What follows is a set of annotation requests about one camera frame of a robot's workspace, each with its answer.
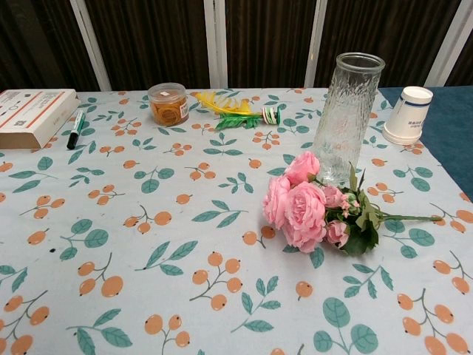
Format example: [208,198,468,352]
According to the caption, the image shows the white paper cup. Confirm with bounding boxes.
[382,86,434,146]

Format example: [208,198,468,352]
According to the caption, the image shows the white orange cardboard box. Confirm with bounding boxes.
[0,89,81,150]

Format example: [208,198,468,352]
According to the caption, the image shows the pink artificial rose bouquet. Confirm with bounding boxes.
[262,151,444,257]

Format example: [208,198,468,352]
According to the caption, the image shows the floral print tablecloth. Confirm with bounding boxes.
[0,87,473,355]

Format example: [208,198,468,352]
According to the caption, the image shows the dark folding screen white frame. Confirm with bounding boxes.
[0,0,473,92]

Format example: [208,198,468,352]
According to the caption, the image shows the green black marker pen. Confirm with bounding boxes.
[66,109,86,151]

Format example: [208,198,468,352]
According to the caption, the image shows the yellow green feather shuttlecock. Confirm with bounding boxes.
[194,90,286,131]

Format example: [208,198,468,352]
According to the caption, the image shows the clear jar orange contents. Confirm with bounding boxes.
[148,83,191,127]

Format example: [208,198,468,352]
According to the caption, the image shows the clear textured glass vase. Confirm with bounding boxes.
[313,52,386,187]

